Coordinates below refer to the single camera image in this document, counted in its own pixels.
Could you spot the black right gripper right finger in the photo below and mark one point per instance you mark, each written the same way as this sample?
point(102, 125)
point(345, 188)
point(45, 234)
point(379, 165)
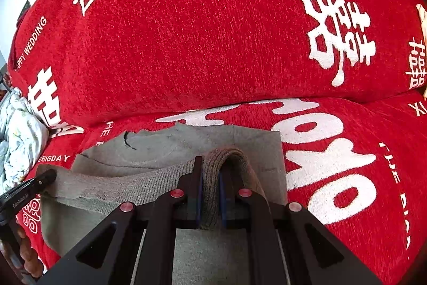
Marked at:
point(286, 243)

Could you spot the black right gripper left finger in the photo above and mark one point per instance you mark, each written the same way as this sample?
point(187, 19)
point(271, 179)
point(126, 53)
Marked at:
point(134, 244)

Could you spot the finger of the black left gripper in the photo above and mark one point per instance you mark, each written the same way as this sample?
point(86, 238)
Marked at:
point(17, 197)

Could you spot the grey knitted garment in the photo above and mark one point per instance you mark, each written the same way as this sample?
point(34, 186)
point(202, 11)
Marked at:
point(139, 167)

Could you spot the person's left hand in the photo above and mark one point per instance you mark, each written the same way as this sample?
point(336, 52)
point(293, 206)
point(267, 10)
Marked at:
point(32, 264)

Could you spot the white floral bedding bundle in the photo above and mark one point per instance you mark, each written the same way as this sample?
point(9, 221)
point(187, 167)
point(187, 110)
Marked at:
point(23, 139)

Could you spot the red wedding quilt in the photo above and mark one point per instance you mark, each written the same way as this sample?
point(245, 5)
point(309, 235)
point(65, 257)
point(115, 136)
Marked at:
point(341, 81)

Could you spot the black wall switch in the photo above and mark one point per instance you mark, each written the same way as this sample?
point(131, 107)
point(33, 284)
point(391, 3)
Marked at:
point(23, 12)

